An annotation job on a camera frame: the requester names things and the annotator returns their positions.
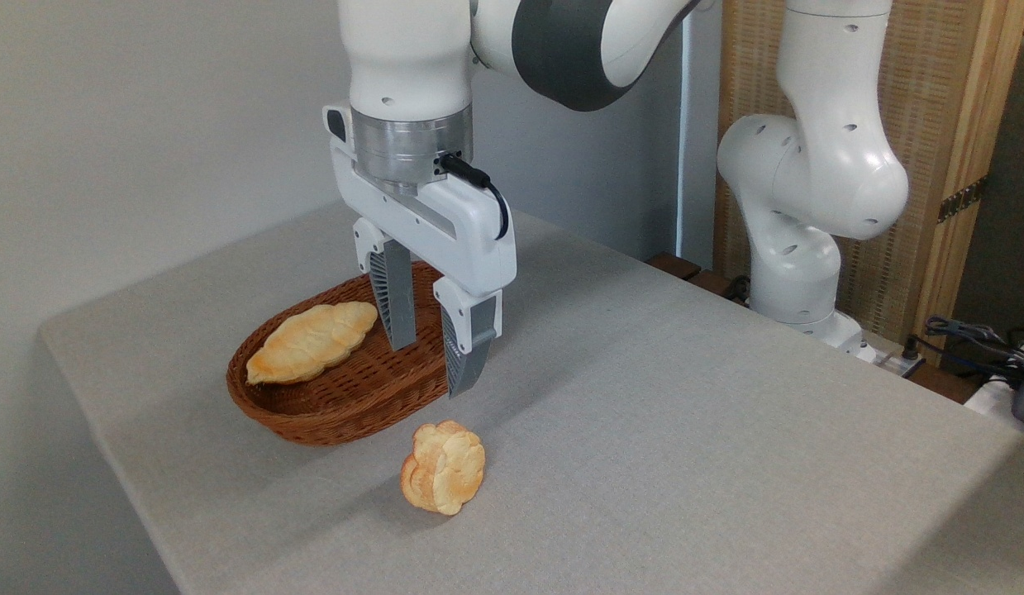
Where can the wooden woven folding screen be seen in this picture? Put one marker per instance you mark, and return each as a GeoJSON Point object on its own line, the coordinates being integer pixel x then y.
{"type": "Point", "coordinates": [933, 83]}

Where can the round golden bread roll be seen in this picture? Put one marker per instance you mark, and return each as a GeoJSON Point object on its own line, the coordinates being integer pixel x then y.
{"type": "Point", "coordinates": [443, 468]}

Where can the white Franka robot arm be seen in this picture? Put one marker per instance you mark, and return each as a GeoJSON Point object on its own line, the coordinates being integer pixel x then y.
{"type": "Point", "coordinates": [809, 165]}

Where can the metal screen hinge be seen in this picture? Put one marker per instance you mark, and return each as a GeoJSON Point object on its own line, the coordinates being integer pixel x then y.
{"type": "Point", "coordinates": [962, 199]}

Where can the brown woven wicker basket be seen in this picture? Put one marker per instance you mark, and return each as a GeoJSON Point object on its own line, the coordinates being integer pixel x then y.
{"type": "Point", "coordinates": [354, 397]}

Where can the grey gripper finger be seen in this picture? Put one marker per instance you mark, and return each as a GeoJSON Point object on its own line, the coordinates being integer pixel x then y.
{"type": "Point", "coordinates": [396, 306]}
{"type": "Point", "coordinates": [470, 347]}

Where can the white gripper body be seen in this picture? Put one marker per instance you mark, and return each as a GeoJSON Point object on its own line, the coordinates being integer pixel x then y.
{"type": "Point", "coordinates": [470, 240]}

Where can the long golden bread loaf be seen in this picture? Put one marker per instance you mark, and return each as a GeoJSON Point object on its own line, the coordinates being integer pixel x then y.
{"type": "Point", "coordinates": [313, 340]}

